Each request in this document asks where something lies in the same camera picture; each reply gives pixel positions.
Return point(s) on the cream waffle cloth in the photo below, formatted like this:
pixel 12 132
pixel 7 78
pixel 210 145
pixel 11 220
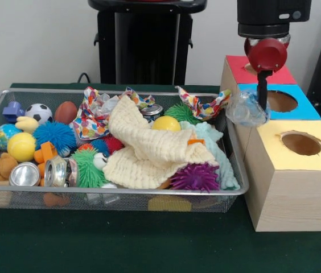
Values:
pixel 137 170

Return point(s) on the colourful polka dot cloth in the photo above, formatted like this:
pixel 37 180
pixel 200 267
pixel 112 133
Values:
pixel 206 108

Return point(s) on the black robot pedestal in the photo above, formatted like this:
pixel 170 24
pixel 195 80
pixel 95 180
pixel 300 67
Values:
pixel 146 48

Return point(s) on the crushed bottle with blue label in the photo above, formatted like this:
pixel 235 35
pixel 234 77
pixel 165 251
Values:
pixel 246 109

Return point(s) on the crushed silver drink can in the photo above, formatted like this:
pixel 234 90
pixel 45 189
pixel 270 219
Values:
pixel 58 172

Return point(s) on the purple spiky rubber ball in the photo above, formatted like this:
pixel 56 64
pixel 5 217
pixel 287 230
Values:
pixel 194 177

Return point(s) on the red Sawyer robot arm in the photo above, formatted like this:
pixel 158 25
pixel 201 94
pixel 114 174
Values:
pixel 268 17

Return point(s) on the colourful heart print cloth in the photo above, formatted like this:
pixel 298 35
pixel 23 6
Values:
pixel 92 125

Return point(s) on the wooden box with three holes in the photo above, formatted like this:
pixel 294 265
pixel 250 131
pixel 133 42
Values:
pixel 291 199

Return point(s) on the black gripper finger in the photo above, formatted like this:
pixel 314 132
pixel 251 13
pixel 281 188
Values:
pixel 262 94

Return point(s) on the light blue waffle cloth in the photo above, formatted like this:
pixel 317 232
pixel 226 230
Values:
pixel 226 170

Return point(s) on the green spiky rubber ball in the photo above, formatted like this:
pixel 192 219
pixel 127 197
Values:
pixel 86 167

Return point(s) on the long orange building brick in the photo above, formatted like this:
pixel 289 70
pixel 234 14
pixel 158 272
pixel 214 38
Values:
pixel 46 152

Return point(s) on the blue spiky rubber ball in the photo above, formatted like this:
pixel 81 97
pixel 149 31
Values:
pixel 55 135

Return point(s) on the plain yellow ball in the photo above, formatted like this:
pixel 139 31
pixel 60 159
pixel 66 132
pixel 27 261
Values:
pixel 21 146

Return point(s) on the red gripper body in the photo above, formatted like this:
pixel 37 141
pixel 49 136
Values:
pixel 267 55

